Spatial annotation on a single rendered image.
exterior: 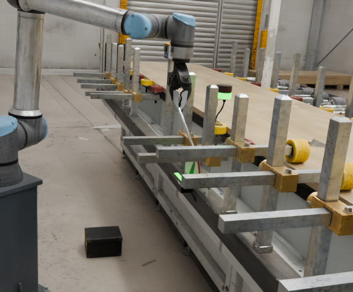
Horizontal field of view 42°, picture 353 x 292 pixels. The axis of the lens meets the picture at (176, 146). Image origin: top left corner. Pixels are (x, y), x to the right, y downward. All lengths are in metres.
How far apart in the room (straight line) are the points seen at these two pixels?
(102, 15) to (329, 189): 1.06
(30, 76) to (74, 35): 7.38
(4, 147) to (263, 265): 1.20
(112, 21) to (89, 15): 0.09
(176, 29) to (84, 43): 7.78
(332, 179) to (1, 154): 1.40
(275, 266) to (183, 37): 0.92
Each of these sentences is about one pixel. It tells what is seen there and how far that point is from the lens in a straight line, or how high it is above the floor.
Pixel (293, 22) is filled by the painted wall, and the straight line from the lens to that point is 11.75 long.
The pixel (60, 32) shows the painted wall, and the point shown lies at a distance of 9.44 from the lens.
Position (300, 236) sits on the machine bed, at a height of 0.68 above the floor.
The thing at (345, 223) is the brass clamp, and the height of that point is 0.95.
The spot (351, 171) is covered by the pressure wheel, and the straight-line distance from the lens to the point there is 1.41.
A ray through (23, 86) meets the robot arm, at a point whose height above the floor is 1.00.
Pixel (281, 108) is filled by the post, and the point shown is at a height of 1.14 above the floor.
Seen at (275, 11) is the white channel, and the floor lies 1.41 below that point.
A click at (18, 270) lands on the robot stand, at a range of 2.27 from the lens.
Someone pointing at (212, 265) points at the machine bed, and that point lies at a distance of 2.39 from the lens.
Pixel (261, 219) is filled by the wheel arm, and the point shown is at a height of 0.96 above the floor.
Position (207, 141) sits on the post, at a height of 0.90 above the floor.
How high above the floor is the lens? 1.36
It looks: 16 degrees down
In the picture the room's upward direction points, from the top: 4 degrees clockwise
